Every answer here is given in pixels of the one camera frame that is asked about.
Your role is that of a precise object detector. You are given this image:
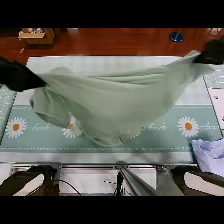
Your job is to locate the pale green T-shirt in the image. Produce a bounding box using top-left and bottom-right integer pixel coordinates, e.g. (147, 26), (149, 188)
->
(29, 49), (215, 148)

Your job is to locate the blue round object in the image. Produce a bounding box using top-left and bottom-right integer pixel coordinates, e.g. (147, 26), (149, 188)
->
(168, 31), (185, 44)

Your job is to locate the lavender garment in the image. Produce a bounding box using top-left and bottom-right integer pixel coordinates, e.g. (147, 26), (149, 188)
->
(191, 137), (224, 178)

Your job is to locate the wooden box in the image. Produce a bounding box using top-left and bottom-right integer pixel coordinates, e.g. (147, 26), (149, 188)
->
(17, 27), (56, 46)

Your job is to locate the silver frame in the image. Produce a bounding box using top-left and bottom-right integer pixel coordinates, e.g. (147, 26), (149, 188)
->
(0, 161), (224, 197)

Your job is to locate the black cable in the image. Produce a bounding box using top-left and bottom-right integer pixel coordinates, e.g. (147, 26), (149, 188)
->
(53, 179), (83, 197)

